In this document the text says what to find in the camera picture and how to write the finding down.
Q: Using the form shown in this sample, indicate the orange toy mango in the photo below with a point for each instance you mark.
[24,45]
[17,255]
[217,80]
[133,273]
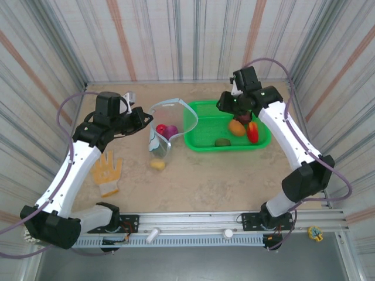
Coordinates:
[236,128]

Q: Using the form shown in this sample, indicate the red toy apple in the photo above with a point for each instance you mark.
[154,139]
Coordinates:
[160,128]

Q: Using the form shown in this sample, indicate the red yellow toy pepper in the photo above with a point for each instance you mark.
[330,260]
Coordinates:
[252,132]

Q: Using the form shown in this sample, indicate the purple toy cabbage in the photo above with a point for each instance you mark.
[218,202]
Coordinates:
[171,132]

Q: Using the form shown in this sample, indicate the dark green toy avocado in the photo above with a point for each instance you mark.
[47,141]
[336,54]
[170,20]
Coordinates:
[222,142]

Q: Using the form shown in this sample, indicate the green plastic basket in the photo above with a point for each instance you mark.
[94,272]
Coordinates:
[205,128]

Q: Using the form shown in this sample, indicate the yellow toy lemon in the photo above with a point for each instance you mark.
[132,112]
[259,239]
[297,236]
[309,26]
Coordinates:
[157,164]

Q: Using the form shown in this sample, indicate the clear zip-top bag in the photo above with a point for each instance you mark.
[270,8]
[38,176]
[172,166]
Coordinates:
[189,117]

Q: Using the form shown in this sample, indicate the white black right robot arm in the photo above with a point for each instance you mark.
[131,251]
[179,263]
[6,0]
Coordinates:
[290,137]

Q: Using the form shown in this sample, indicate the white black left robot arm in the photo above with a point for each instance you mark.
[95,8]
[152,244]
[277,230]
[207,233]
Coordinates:
[73,167]

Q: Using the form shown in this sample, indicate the yellow work glove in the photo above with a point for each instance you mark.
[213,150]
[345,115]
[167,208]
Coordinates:
[107,175]

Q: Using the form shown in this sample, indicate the aluminium side profile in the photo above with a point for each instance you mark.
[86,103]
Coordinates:
[310,140]

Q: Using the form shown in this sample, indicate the white plastic cylinder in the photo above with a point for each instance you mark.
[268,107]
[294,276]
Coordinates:
[153,235]

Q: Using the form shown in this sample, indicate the white round knob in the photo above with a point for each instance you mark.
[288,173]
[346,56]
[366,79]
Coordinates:
[227,233]

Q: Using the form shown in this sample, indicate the yellow tree toy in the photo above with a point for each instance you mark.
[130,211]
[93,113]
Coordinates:
[315,233]

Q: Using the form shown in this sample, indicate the white bumpy ball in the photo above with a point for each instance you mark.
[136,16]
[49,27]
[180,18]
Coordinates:
[27,236]

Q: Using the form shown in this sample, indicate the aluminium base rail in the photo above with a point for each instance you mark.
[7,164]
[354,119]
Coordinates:
[190,218]

